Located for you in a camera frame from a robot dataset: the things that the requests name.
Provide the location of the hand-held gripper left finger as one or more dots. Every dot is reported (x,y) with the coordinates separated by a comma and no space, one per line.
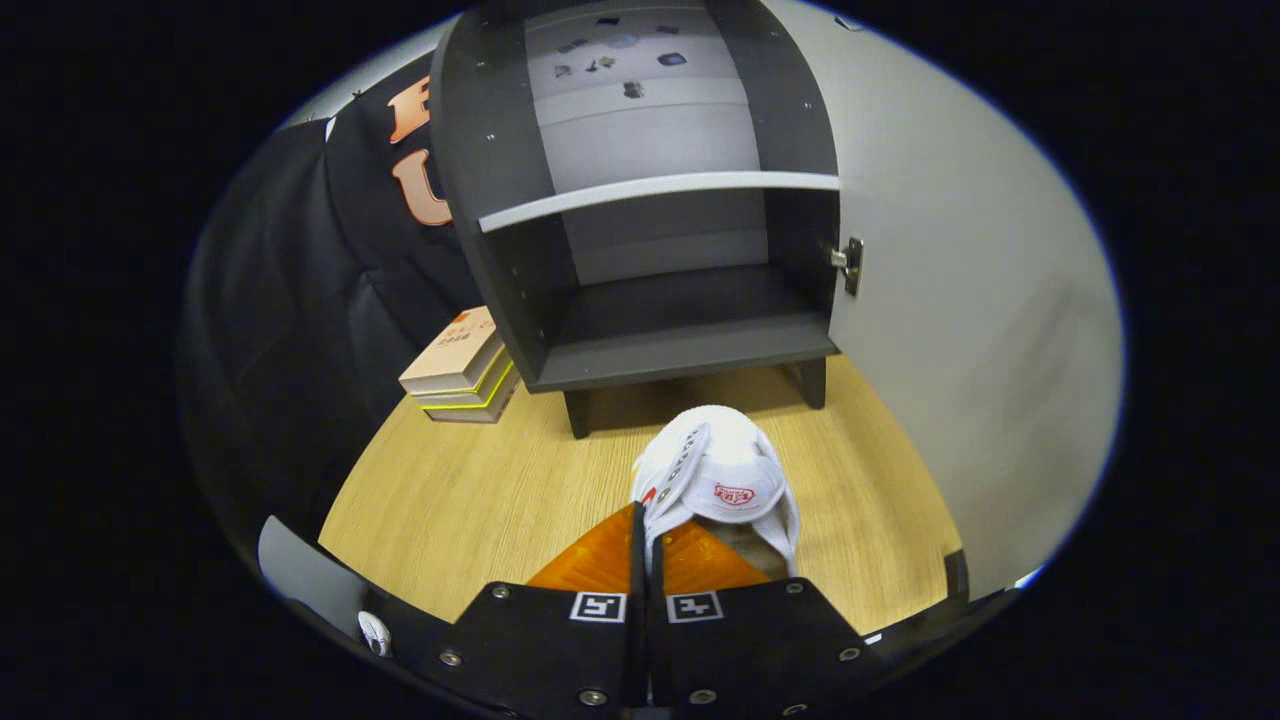
(639,570)

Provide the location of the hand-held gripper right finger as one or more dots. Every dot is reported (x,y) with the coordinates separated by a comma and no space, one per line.
(760,640)

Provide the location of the white shoe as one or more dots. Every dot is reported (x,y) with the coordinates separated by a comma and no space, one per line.
(720,460)

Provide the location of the dark grey shoe cabinet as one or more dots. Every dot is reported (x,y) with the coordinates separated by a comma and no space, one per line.
(680,340)

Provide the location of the beige shoe cabinet door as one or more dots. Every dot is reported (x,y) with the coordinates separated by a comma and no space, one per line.
(950,350)

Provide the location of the metal door hinge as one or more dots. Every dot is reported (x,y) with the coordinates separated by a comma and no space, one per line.
(852,265)

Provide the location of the light cabinet shelf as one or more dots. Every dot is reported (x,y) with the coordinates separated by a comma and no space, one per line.
(650,188)

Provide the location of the yellow-edged book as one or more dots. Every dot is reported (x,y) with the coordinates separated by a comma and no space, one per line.
(465,400)

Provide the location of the beige book with orange corner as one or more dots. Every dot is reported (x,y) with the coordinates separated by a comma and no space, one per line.
(455,350)

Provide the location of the black backdrop cloth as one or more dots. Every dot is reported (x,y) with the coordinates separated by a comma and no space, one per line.
(280,300)

